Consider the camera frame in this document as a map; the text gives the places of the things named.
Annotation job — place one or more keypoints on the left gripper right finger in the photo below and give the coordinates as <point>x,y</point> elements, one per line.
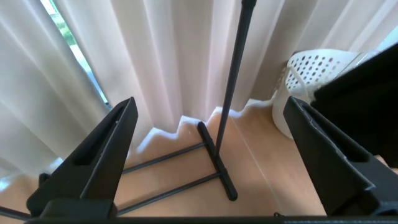
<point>335,186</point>

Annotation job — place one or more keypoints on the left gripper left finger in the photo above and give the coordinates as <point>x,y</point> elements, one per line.
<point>93,174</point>

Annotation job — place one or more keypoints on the white laundry basket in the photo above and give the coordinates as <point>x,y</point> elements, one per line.
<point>311,65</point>

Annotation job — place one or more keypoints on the black clothes rack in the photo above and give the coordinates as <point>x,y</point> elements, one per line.
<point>236,62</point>

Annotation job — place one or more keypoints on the beige curtain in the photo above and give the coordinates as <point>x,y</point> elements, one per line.
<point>171,46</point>

